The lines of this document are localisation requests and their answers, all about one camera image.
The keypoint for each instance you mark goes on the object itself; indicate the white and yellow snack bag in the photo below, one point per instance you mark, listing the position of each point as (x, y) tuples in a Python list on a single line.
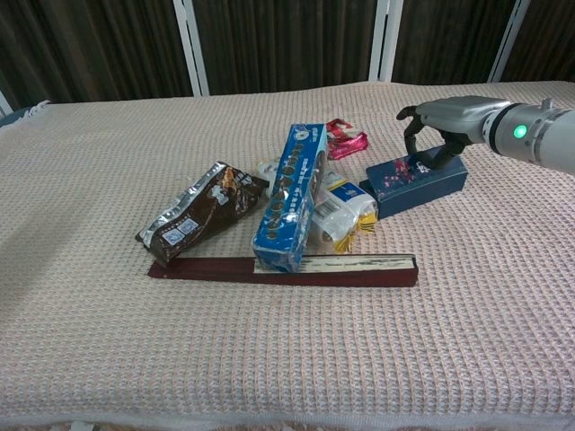
[(343, 211)]

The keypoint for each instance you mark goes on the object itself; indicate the brown foil snack bag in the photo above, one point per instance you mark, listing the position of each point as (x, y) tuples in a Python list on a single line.
[(202, 211)]

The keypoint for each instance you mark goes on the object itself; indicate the beige waffle weave tablecloth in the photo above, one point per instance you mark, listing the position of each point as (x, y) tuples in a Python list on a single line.
[(287, 350)]

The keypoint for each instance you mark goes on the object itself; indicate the blue cookie box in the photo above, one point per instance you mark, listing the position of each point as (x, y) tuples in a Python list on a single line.
[(289, 202)]

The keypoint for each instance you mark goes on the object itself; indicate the blue cloth with white fringe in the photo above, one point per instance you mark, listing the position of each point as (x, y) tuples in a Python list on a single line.
[(13, 117)]

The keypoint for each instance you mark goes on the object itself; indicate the pink candy wrapper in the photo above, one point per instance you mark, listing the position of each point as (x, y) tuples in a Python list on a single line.
[(348, 144)]

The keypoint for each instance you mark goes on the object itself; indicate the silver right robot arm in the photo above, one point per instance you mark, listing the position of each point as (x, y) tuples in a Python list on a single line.
[(534, 134)]

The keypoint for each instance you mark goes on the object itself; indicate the small white snack packet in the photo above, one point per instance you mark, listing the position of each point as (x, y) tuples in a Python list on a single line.
[(268, 173)]

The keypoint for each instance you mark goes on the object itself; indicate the dark blue glasses case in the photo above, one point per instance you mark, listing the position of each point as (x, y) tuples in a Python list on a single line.
[(418, 188)]

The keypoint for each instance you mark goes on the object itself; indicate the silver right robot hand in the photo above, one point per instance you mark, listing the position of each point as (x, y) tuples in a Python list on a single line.
[(458, 116)]

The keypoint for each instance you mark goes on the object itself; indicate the dark brown curtain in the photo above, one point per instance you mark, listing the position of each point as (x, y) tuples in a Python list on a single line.
[(278, 45)]

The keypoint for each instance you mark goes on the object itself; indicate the grey aluminium extrusion post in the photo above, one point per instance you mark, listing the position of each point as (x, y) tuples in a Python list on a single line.
[(191, 49), (3, 103), (385, 40), (510, 40)]

